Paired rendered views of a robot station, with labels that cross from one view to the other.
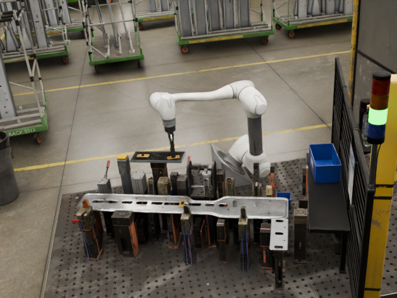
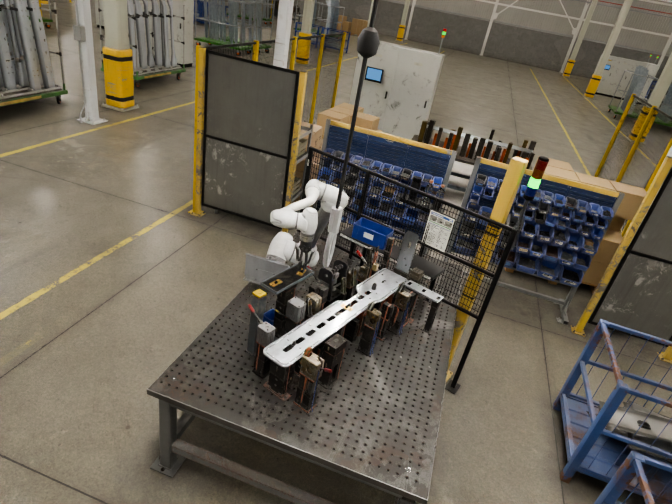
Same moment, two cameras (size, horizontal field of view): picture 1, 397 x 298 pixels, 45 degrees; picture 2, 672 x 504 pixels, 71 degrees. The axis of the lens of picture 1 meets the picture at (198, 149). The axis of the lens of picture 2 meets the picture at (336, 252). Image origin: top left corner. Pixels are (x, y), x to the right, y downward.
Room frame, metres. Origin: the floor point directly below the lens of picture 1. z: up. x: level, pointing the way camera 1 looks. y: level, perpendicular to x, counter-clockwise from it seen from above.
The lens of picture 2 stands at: (1.90, 2.59, 2.81)
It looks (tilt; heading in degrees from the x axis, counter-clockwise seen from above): 29 degrees down; 289
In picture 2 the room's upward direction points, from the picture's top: 11 degrees clockwise
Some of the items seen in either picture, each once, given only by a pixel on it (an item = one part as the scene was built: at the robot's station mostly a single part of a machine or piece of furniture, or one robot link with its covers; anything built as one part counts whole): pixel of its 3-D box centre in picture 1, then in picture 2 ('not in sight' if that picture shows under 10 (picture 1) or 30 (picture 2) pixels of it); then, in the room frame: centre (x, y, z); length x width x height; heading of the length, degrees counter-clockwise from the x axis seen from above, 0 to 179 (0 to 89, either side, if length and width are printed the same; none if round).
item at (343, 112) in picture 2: not in sight; (348, 144); (4.57, -4.84, 0.52); 1.20 x 0.80 x 1.05; 93
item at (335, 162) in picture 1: (324, 162); (372, 233); (2.78, -0.83, 1.09); 0.30 x 0.17 x 0.13; 174
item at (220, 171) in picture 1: (222, 197); not in sight; (2.75, -0.13, 0.91); 0.07 x 0.05 x 0.42; 168
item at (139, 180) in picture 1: (142, 200); (293, 328); (2.82, 0.42, 0.90); 0.13 x 0.10 x 0.41; 168
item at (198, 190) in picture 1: (203, 194); (329, 294); (2.76, -0.01, 0.94); 0.18 x 0.13 x 0.49; 78
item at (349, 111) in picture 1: (342, 210); (381, 265); (2.66, -0.93, 0.77); 1.97 x 0.14 x 1.55; 168
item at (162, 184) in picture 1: (165, 203); (310, 319); (2.77, 0.26, 0.89); 0.13 x 0.11 x 0.38; 168
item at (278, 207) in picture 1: (179, 204); (345, 309); (2.58, 0.16, 1.00); 1.38 x 0.22 x 0.02; 78
